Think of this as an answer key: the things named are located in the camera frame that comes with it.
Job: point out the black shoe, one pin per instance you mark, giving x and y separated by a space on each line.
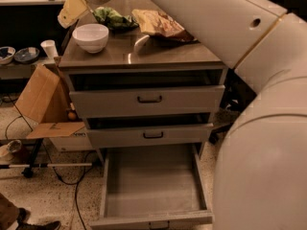
23 225

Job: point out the open cardboard box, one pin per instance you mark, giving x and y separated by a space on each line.
45 101

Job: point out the white paper cup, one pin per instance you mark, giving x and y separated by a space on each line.
49 47

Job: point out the white blue bowl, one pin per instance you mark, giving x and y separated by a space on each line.
6 55

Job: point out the orange ball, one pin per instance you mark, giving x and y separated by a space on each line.
72 116

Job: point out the black office chair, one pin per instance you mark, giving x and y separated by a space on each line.
238 95

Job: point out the white ceramic bowl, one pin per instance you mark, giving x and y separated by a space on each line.
91 37

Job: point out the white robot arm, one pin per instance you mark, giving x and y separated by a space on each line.
261 172

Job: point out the bottom grey drawer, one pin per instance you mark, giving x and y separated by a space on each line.
153 188

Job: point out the brown yellow chip bag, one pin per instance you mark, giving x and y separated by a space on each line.
160 24

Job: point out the top grey drawer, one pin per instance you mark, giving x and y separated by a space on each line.
147 102

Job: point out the small tape roll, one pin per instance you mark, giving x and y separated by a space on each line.
14 146

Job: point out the grey drawer cabinet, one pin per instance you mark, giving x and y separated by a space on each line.
132 60

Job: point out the white metal rod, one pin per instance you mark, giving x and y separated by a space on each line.
45 165

